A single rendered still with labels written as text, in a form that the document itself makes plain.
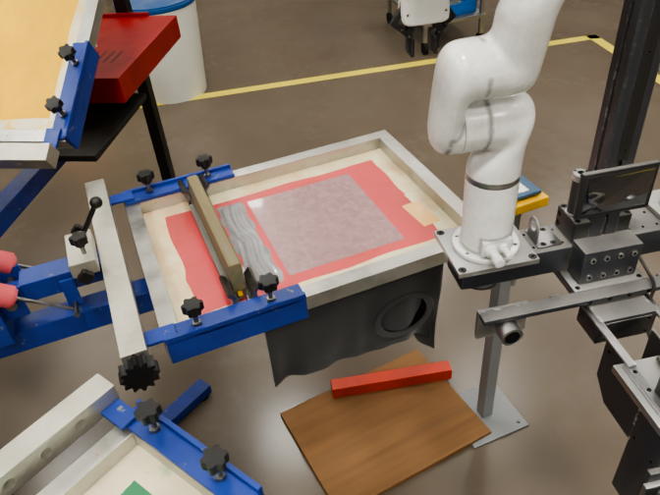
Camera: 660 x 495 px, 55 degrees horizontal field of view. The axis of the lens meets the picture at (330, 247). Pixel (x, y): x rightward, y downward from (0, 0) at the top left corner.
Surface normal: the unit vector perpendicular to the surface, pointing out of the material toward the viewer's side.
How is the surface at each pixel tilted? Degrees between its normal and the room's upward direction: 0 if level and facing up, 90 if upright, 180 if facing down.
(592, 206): 90
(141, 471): 0
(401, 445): 0
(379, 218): 0
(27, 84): 32
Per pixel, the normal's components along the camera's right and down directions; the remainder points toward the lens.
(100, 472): 0.80, 0.33
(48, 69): -0.13, -0.33
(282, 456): -0.07, -0.78
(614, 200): 0.21, 0.60
